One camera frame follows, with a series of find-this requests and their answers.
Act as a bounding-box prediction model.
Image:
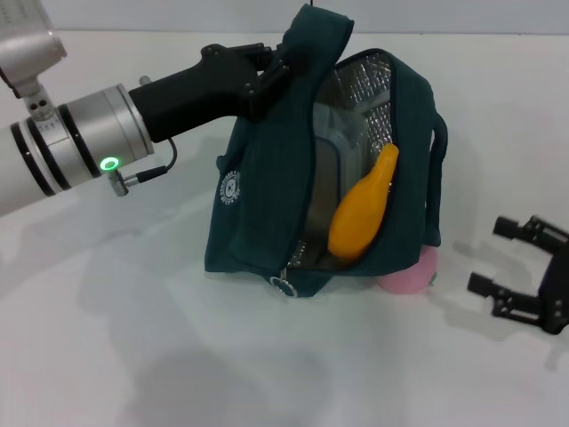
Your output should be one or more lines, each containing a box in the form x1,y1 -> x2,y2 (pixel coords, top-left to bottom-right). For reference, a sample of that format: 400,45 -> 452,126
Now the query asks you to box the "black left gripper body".
128,43 -> 263,143

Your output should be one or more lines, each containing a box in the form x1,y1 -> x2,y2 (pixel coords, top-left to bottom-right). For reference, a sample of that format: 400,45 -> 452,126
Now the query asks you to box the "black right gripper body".
535,248 -> 569,337

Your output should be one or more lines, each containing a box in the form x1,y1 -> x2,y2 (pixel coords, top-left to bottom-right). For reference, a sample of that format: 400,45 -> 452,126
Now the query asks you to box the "pink peach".
377,246 -> 439,295

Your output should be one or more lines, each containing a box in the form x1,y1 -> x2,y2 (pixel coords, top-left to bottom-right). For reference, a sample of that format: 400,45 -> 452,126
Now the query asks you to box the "clear plastic food container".
310,113 -> 379,263

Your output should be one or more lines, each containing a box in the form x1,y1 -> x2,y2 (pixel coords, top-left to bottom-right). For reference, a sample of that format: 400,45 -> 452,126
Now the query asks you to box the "teal insulated lunch bag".
203,4 -> 449,303

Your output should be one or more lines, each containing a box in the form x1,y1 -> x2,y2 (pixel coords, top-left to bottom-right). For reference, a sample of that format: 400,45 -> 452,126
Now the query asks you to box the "yellow banana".
327,142 -> 400,262

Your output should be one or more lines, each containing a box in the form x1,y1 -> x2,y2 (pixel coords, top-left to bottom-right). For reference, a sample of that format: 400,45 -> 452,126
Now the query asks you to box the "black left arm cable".
110,137 -> 179,199

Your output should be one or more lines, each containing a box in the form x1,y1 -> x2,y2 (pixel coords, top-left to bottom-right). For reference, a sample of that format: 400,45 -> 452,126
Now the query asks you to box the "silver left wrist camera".
0,0 -> 68,99

